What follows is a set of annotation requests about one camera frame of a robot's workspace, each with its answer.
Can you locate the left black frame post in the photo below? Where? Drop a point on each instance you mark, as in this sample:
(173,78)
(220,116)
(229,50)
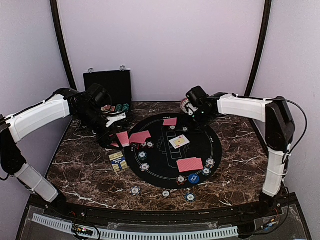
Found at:
(54,6)

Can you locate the red playing card deck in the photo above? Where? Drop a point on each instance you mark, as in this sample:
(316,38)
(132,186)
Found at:
(123,138)

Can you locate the black frame post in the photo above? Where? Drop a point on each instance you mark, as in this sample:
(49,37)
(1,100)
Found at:
(259,48)
(54,6)

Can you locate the round black poker mat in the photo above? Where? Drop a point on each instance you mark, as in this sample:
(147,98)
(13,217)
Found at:
(162,158)

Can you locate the blue small blind button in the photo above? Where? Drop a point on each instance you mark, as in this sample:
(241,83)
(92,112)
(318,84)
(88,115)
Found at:
(194,178)

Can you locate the red card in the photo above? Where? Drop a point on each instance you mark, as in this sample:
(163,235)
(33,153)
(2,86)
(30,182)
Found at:
(189,164)
(139,137)
(170,121)

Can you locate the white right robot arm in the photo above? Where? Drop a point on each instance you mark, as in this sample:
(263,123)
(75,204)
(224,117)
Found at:
(274,113)

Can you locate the black poker chip case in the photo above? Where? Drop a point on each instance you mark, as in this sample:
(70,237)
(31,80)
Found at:
(117,87)

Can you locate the patterned ceramic plate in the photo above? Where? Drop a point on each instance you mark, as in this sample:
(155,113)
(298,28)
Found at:
(184,105)

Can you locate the blue white chip stack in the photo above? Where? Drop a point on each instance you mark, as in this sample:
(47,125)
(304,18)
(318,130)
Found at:
(135,191)

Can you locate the gold card box base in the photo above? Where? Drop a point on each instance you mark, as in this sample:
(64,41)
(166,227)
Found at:
(118,161)

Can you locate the white slotted cable duct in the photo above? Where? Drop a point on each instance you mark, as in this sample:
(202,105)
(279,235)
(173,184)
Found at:
(121,231)

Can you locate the red triangular all-in button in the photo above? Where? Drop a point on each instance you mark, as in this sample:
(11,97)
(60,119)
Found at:
(135,145)

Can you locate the teal chip row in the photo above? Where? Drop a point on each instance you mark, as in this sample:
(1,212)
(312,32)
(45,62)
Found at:
(125,107)

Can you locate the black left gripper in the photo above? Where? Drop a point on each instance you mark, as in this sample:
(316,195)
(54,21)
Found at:
(104,142)

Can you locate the green chip row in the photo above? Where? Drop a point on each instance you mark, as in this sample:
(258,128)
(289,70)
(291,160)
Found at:
(119,108)

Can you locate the brown white chip stack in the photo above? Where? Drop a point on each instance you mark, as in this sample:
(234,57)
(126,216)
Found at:
(165,193)

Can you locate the right black frame post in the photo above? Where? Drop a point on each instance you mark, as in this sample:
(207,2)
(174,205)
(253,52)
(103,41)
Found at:
(259,48)

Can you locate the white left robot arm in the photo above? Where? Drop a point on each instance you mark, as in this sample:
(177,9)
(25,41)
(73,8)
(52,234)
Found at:
(18,130)

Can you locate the boxed card deck in case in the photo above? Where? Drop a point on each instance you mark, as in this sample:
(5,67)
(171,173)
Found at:
(108,108)

